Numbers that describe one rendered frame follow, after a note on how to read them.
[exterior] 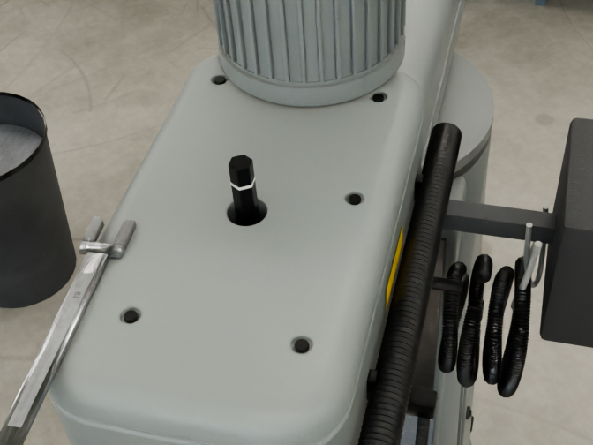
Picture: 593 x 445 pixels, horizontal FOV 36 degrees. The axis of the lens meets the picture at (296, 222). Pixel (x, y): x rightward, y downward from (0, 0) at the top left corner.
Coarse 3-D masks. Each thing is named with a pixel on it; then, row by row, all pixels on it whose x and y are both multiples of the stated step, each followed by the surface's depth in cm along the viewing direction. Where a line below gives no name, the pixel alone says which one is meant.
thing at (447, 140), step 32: (448, 128) 103; (448, 160) 100; (416, 192) 98; (448, 192) 97; (416, 224) 93; (416, 256) 90; (416, 288) 87; (416, 320) 85; (384, 352) 83; (416, 352) 83; (384, 384) 80; (384, 416) 77
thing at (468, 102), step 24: (456, 72) 150; (456, 96) 146; (480, 96) 146; (456, 120) 142; (480, 120) 141; (480, 144) 138; (456, 168) 136; (480, 168) 143; (456, 192) 136; (480, 192) 146; (456, 240) 133; (480, 240) 176; (432, 312) 144; (432, 336) 149; (432, 360) 153; (456, 360) 158; (432, 384) 158; (456, 384) 163; (456, 408) 169; (456, 432) 176
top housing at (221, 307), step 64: (192, 128) 92; (256, 128) 92; (320, 128) 91; (384, 128) 90; (128, 192) 87; (192, 192) 86; (320, 192) 84; (384, 192) 84; (128, 256) 80; (192, 256) 80; (256, 256) 79; (320, 256) 79; (384, 256) 81; (128, 320) 75; (192, 320) 75; (256, 320) 75; (320, 320) 74; (384, 320) 87; (64, 384) 72; (128, 384) 71; (192, 384) 70; (256, 384) 70; (320, 384) 70
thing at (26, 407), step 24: (96, 216) 83; (96, 240) 82; (120, 240) 81; (96, 264) 79; (72, 288) 77; (72, 312) 75; (48, 336) 74; (72, 336) 74; (48, 360) 72; (24, 384) 71; (48, 384) 71; (24, 408) 69; (0, 432) 68; (24, 432) 68
